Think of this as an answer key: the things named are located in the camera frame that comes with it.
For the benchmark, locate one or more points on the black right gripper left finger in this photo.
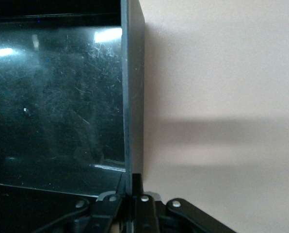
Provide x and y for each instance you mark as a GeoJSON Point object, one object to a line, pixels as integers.
{"type": "Point", "coordinates": [110, 211]}

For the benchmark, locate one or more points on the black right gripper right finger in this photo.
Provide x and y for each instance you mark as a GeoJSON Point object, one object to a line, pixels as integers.
{"type": "Point", "coordinates": [144, 211]}

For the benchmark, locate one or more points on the black plastic box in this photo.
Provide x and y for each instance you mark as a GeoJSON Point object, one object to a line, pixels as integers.
{"type": "Point", "coordinates": [62, 97]}

